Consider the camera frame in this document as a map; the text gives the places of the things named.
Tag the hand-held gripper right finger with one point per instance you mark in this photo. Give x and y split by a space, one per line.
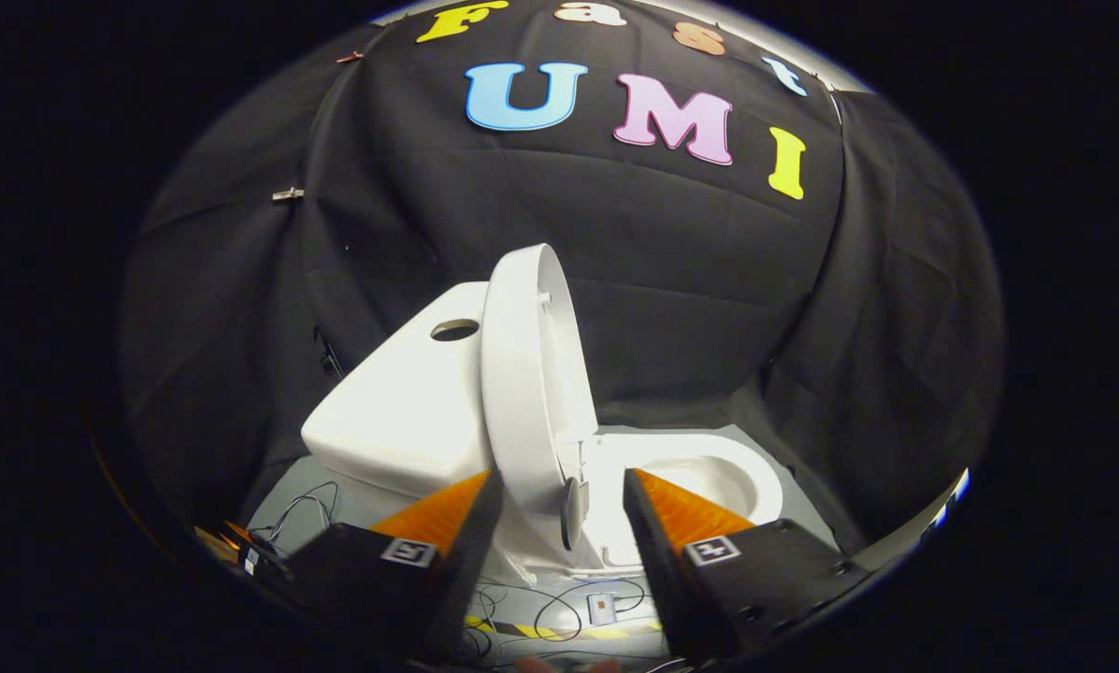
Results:
652 551

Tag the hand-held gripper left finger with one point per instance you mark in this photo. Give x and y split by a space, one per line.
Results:
470 561

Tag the white toilet lid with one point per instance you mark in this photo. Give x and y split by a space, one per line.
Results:
512 374

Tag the white toilet seat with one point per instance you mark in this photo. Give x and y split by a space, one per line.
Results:
767 486

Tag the white ceramic toilet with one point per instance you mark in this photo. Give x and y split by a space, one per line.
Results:
400 402

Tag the grey adapter box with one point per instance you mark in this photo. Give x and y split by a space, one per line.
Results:
601 608

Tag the yellow black hazard tape strip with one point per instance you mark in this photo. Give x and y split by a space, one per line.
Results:
531 631

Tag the black backdrop cloth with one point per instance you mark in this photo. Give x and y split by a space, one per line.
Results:
671 243

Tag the metal clip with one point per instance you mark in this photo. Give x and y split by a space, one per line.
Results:
288 194

